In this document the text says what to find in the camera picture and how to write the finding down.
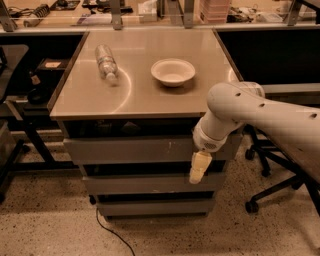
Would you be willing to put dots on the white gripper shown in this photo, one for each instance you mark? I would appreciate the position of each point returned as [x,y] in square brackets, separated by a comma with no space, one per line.
[206,140]

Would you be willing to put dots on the grey top drawer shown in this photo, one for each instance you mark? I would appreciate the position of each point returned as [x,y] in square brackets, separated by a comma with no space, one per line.
[120,150]

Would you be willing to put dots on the grey drawer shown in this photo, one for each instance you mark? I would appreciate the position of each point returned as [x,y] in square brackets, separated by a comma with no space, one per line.
[155,208]
[150,184]
[120,150]

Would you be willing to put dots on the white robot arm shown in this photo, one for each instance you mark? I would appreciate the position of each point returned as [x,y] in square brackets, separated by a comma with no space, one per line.
[295,129]

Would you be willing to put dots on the grey middle drawer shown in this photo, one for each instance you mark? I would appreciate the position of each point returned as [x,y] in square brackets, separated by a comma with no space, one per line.
[150,184]

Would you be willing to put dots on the grey drawer cabinet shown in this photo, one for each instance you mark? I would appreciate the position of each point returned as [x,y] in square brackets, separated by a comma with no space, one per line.
[88,106]

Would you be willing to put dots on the grey bottom drawer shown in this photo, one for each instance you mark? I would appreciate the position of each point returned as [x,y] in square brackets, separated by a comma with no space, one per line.
[155,208]

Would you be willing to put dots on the black office chair right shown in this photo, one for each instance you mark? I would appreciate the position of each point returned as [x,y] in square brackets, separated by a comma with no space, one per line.
[294,167]

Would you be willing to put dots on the white folded paper packet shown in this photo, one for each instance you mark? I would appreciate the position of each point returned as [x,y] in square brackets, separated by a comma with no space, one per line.
[130,128]

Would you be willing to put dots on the white bowl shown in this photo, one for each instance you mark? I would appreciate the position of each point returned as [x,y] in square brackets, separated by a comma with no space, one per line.
[172,72]

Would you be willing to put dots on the clear plastic water bottle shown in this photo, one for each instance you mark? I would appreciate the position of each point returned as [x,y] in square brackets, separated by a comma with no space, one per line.
[108,68]

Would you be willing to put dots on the pink stacked bin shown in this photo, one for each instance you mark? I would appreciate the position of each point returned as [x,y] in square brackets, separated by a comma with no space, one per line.
[214,11]

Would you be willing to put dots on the white tissue box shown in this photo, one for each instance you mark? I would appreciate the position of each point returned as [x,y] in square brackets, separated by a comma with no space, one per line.
[147,11]

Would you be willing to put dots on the black round object under desk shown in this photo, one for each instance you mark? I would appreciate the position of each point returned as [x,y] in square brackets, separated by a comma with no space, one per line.
[39,95]

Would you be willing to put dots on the black box with label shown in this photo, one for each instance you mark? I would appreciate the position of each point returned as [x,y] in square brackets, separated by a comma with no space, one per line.
[53,64]

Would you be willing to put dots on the black desk frame left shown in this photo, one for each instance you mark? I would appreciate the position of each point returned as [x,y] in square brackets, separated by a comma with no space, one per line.
[48,163]

